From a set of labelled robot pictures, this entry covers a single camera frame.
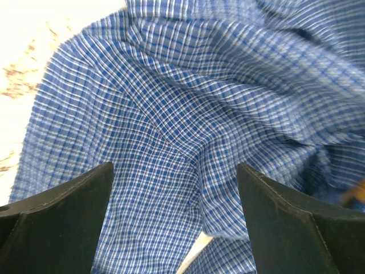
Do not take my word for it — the blue checked shirt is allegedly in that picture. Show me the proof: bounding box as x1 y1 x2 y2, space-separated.
10 1 364 273

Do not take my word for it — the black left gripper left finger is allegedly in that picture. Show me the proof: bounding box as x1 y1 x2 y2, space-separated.
1 163 113 273

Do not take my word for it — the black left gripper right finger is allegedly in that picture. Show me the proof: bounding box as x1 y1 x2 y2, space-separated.
237 164 364 273

